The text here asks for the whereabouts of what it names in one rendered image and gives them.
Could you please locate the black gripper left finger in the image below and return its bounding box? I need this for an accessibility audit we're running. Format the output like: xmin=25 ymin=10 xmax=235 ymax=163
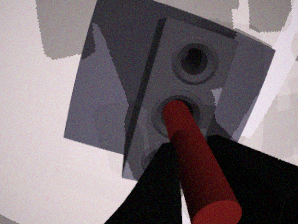
xmin=104 ymin=143 xmax=182 ymax=224

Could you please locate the red peg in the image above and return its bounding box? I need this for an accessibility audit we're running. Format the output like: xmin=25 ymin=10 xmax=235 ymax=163
xmin=164 ymin=100 xmax=242 ymax=224

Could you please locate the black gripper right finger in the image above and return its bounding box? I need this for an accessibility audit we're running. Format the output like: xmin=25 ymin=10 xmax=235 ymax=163
xmin=206 ymin=135 xmax=298 ymax=224

